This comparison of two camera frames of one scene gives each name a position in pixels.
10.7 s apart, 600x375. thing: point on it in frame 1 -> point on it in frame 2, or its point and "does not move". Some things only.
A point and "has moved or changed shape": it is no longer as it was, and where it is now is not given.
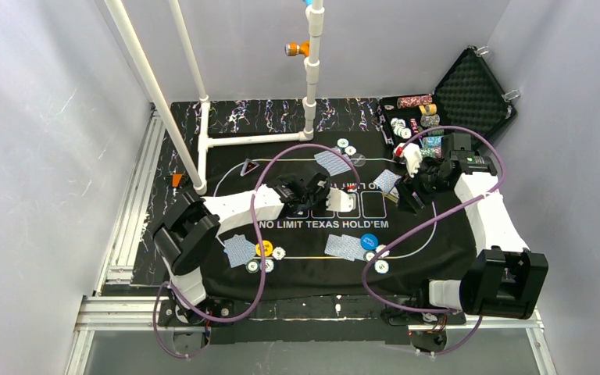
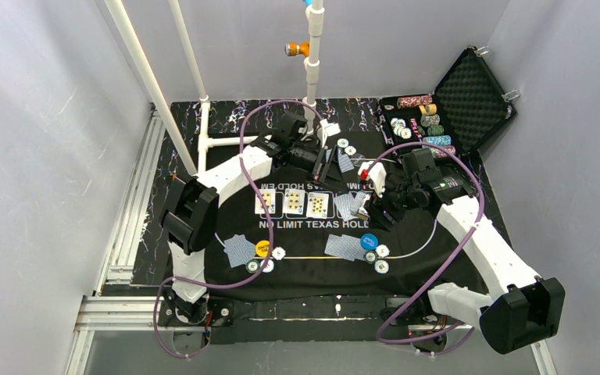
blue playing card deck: [387, 183] has moved or changed shape
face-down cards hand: [239, 250] does not move
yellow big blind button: [267, 246] does not move
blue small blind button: [369, 241] does not move
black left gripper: [319, 191] -> [322, 163]
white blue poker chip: [380, 248] does not move
